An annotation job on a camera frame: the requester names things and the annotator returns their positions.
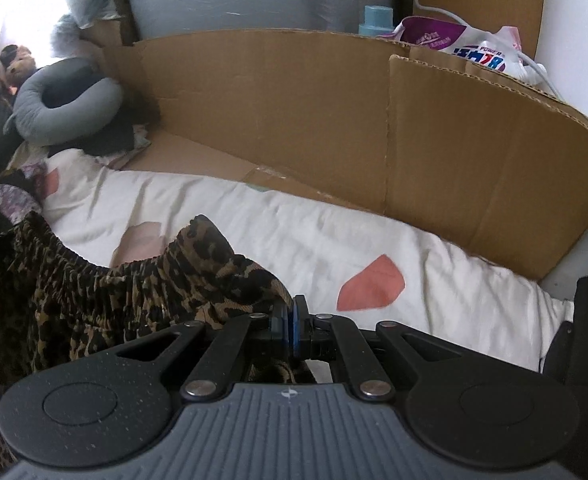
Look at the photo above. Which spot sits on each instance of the small plush doll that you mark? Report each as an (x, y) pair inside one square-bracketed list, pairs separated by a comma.
[(16, 62)]

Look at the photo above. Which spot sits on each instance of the grey neck pillow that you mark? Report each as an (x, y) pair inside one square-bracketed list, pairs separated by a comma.
[(34, 120)]

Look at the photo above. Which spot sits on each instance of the small black cloth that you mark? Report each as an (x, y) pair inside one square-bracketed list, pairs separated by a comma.
[(109, 137)]

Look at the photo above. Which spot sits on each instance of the low brown cardboard sheet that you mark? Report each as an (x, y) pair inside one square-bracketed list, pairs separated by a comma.
[(299, 110)]

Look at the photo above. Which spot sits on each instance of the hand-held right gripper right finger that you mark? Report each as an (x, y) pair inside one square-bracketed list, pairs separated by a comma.
[(300, 330)]

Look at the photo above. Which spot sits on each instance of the purple white detergent bag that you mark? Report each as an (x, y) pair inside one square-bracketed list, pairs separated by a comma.
[(468, 45)]

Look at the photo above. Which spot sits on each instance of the pink packet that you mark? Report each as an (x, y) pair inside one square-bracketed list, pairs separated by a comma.
[(508, 37)]

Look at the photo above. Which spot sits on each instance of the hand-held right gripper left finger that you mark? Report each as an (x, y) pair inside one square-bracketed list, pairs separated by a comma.
[(280, 332)]

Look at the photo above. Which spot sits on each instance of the blue cap detergent bottle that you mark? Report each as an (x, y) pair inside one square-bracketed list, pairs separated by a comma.
[(377, 17)]

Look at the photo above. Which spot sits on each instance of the leopard print garment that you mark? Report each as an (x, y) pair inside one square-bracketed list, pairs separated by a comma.
[(124, 300)]

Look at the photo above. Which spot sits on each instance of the cream bear print blanket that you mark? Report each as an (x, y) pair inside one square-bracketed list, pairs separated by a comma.
[(324, 240)]

